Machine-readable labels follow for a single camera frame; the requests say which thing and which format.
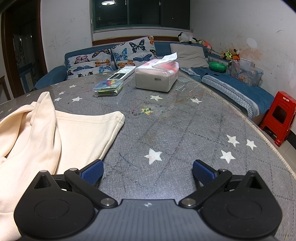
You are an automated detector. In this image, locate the patterned blue sofa cover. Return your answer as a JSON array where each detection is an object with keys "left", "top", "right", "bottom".
[{"left": 201, "top": 74, "right": 274, "bottom": 120}]

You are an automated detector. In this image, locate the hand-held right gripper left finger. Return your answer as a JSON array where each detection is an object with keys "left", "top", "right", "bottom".
[{"left": 32, "top": 159, "right": 118, "bottom": 208}]

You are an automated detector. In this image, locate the white remote control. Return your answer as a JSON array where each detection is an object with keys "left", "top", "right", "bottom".
[{"left": 109, "top": 66, "right": 136, "bottom": 81}]

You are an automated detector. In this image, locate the clear plastic storage box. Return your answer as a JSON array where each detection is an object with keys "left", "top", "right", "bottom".
[{"left": 231, "top": 58, "right": 264, "bottom": 87}]

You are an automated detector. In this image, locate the wooden chair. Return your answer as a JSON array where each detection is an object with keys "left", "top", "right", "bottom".
[{"left": 0, "top": 75, "right": 14, "bottom": 101}]

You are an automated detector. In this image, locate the blue sofa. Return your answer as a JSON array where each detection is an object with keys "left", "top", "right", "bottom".
[{"left": 34, "top": 41, "right": 274, "bottom": 120}]

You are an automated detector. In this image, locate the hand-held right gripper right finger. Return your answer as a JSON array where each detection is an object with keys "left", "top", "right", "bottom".
[{"left": 179, "top": 159, "right": 264, "bottom": 208}]

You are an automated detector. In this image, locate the red box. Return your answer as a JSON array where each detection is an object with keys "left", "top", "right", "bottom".
[{"left": 259, "top": 91, "right": 296, "bottom": 147}]

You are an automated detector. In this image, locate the black white plush toy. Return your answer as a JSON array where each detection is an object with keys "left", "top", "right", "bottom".
[{"left": 178, "top": 32, "right": 203, "bottom": 45}]

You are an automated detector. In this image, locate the wide butterfly print cushion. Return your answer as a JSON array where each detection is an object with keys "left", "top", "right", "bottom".
[{"left": 67, "top": 48, "right": 116, "bottom": 80}]

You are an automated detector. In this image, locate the tall butterfly print cushion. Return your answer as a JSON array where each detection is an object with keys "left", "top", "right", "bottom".
[{"left": 111, "top": 35, "right": 158, "bottom": 70}]

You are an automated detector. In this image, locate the pink white tissue pack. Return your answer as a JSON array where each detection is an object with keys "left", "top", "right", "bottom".
[{"left": 135, "top": 52, "right": 180, "bottom": 92}]

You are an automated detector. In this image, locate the grey star tablecloth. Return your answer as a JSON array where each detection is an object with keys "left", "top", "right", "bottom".
[{"left": 0, "top": 70, "right": 296, "bottom": 241}]

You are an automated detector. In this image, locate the dark window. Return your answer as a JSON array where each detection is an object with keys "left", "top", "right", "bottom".
[{"left": 90, "top": 0, "right": 193, "bottom": 32}]

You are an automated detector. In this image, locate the plain grey cushion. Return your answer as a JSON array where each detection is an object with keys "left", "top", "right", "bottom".
[{"left": 170, "top": 43, "right": 210, "bottom": 68}]

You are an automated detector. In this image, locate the dark wooden door frame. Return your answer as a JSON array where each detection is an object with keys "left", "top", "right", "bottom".
[{"left": 0, "top": 0, "right": 48, "bottom": 98}]

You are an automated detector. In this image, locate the cream garment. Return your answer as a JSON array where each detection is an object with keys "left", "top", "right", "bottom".
[{"left": 0, "top": 91, "right": 125, "bottom": 241}]

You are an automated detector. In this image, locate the green bowl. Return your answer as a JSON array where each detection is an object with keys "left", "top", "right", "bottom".
[{"left": 209, "top": 61, "right": 228, "bottom": 71}]

